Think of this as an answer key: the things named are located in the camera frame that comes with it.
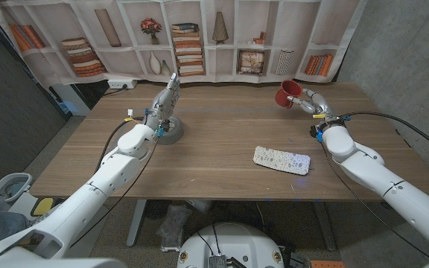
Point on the white power strip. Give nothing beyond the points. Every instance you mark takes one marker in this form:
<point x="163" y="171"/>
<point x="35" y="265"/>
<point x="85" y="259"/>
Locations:
<point x="121" y="84"/>

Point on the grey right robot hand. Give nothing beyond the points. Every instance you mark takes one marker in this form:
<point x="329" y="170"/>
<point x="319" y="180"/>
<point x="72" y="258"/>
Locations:
<point x="320" y="108"/>

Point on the red speckled mug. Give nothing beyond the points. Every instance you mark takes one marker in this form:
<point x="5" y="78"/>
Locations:
<point x="285" y="95"/>

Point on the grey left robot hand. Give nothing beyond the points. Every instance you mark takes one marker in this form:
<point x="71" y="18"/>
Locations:
<point x="164" y="104"/>

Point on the grey metal table leg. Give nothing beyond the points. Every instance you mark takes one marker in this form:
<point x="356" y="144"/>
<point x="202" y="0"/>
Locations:
<point x="324" y="227"/>
<point x="136" y="223"/>

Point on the folded white patterned cloth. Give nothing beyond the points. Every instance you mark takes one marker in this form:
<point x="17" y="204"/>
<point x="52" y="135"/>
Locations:
<point x="281" y="160"/>

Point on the yellow and black pad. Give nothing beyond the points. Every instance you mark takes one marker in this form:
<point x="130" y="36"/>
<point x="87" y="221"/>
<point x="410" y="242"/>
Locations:
<point x="42" y="206"/>

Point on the grey round saucer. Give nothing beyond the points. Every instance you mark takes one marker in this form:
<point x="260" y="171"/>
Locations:
<point x="177" y="130"/>

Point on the clear plastic bag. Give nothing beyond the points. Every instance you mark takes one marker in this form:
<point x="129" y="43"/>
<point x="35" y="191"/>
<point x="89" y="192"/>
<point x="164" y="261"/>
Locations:
<point x="173" y="223"/>

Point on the orange box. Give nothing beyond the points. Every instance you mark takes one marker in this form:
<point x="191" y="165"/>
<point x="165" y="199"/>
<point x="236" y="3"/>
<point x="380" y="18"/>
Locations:
<point x="328" y="264"/>

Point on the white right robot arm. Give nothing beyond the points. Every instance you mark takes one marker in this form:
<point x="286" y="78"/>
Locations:
<point x="378" y="178"/>

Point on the printed bookshelf backdrop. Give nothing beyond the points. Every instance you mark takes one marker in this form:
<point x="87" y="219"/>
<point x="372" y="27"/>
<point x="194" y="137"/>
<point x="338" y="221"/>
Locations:
<point x="132" y="33"/>

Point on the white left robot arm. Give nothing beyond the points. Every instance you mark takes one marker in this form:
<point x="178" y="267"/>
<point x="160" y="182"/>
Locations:
<point x="88" y="197"/>

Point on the white robot torso base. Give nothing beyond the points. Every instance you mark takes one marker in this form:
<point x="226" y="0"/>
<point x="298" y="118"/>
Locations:
<point x="233" y="242"/>

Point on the white plastic bin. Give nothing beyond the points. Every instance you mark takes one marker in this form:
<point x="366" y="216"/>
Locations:
<point x="2" y="186"/>

